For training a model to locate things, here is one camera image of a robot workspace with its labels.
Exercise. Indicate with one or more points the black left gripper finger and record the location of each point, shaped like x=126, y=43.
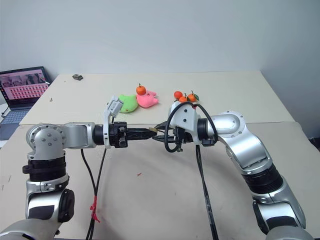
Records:
x=138, y=131
x=140, y=136

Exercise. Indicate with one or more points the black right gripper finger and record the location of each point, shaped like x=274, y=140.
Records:
x=166, y=139
x=168, y=124

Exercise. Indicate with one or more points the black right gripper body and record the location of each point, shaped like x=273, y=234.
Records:
x=182, y=137

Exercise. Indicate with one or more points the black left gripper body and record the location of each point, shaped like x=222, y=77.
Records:
x=117, y=136

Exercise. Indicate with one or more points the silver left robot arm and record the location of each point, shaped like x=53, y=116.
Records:
x=75, y=135

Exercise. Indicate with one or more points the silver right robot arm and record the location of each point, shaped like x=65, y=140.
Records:
x=250, y=147

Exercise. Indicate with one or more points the green plush toy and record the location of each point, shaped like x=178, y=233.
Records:
x=128, y=103

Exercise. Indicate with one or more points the pink plush toy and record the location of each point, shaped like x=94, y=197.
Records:
x=147, y=100

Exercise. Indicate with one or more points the orange mandarin with leaves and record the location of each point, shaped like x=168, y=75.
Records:
x=192, y=98

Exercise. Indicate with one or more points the small black box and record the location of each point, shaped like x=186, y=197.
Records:
x=77, y=76

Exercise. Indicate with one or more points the open laptop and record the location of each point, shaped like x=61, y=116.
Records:
x=22, y=85

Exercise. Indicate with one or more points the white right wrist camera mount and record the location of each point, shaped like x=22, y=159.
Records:
x=185, y=116

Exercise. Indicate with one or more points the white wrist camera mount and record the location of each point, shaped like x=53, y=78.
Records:
x=185, y=116
x=112, y=106

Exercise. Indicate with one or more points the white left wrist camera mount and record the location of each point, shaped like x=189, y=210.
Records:
x=112, y=106

